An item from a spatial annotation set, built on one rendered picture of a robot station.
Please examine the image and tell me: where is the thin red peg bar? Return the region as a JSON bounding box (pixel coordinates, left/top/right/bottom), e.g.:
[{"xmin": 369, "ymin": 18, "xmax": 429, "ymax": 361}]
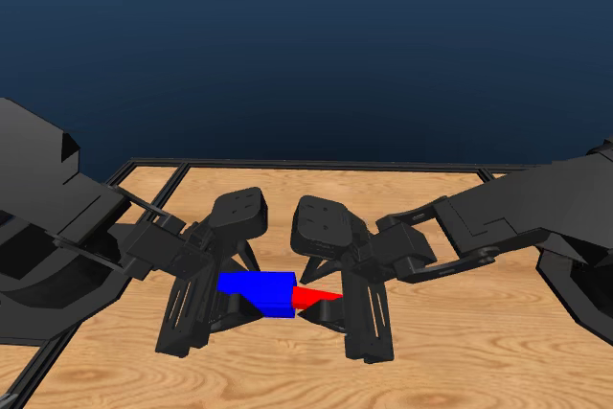
[{"xmin": 291, "ymin": 284, "xmax": 345, "ymax": 311}]

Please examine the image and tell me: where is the blue hollow socket block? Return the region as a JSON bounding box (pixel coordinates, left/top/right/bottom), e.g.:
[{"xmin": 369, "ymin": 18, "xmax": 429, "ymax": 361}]
[{"xmin": 216, "ymin": 270, "xmax": 299, "ymax": 320}]

